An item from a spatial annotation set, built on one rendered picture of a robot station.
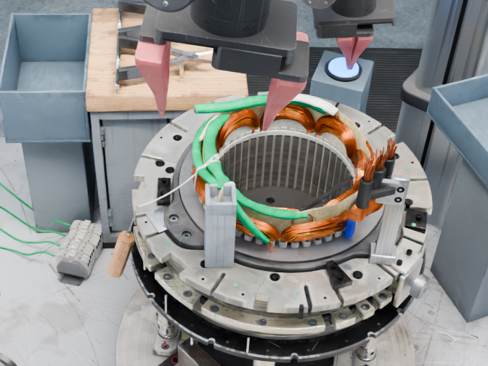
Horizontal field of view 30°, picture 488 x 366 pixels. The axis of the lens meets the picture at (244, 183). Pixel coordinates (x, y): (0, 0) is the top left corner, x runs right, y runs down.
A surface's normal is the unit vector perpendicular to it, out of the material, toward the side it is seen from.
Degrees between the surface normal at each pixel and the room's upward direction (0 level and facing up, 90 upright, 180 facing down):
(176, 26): 5
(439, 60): 90
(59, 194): 90
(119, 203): 90
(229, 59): 88
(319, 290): 0
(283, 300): 0
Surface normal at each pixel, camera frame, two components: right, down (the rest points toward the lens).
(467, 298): -0.92, 0.24
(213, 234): 0.06, 0.71
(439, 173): -0.58, 0.56
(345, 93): -0.32, 0.66
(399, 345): 0.04, -0.70
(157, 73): -0.11, 0.89
